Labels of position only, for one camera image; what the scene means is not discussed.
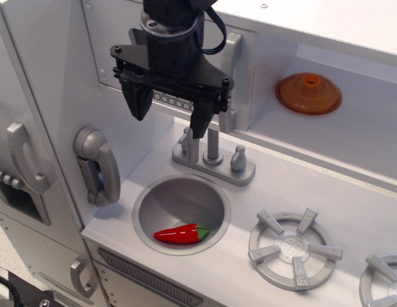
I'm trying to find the silver toy faucet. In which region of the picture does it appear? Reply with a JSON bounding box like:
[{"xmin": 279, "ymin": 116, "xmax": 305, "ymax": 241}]
[{"xmin": 172, "ymin": 127, "xmax": 256, "ymax": 187}]

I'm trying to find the red toy chili pepper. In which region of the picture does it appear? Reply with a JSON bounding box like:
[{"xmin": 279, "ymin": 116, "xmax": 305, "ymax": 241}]
[{"xmin": 154, "ymin": 223, "xmax": 211, "ymax": 244}]

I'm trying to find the silver fridge handle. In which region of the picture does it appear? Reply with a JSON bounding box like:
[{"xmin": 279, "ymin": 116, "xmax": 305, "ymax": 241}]
[
  {"xmin": 6, "ymin": 122, "xmax": 49, "ymax": 194},
  {"xmin": 70, "ymin": 256, "xmax": 96, "ymax": 299}
]

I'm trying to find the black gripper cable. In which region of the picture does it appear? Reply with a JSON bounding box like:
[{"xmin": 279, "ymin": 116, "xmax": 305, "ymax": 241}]
[{"xmin": 200, "ymin": 6, "xmax": 228, "ymax": 55}]

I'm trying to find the silver upper fridge handle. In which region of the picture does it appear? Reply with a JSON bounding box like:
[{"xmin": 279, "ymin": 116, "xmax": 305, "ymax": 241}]
[{"xmin": 6, "ymin": 122, "xmax": 49, "ymax": 194}]

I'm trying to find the grey ice dispenser panel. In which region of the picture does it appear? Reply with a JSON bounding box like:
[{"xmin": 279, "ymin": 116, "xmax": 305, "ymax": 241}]
[{"xmin": 0, "ymin": 169, "xmax": 51, "ymax": 226}]

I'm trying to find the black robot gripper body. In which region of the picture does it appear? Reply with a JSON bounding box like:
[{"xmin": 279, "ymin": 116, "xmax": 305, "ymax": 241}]
[{"xmin": 110, "ymin": 1, "xmax": 234, "ymax": 113}]

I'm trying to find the white microwave door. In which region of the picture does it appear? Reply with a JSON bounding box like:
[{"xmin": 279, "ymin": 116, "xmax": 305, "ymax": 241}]
[{"xmin": 83, "ymin": 1, "xmax": 257, "ymax": 130}]

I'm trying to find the silver stove burner at edge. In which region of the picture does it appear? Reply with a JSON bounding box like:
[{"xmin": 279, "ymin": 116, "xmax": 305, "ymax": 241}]
[{"xmin": 359, "ymin": 253, "xmax": 397, "ymax": 306}]

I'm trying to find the grey oven vent panel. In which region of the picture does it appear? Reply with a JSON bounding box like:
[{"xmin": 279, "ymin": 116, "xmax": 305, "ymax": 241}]
[{"xmin": 97, "ymin": 248, "xmax": 203, "ymax": 306}]

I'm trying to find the silver lower fridge handle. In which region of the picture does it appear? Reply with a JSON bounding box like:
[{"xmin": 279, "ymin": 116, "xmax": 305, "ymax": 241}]
[{"xmin": 70, "ymin": 256, "xmax": 96, "ymax": 299}]

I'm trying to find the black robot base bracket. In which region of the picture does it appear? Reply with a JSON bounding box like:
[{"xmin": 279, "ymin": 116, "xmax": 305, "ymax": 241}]
[{"xmin": 0, "ymin": 266, "xmax": 61, "ymax": 306}]

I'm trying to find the round silver sink basin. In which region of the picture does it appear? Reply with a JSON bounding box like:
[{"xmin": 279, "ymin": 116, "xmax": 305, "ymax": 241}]
[{"xmin": 133, "ymin": 174, "xmax": 231, "ymax": 256}]

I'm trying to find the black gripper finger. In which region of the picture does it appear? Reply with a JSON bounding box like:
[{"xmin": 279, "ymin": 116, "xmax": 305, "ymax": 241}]
[
  {"xmin": 190, "ymin": 96, "xmax": 222, "ymax": 139},
  {"xmin": 119, "ymin": 72, "xmax": 153, "ymax": 121}
]

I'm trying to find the orange plastic strainer lid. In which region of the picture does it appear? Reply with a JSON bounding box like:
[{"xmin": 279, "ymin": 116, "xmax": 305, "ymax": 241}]
[{"xmin": 275, "ymin": 72, "xmax": 342, "ymax": 115}]

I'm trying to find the silver toy telephone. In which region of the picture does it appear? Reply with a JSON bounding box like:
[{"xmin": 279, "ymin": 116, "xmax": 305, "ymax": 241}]
[{"xmin": 74, "ymin": 126, "xmax": 121, "ymax": 207}]

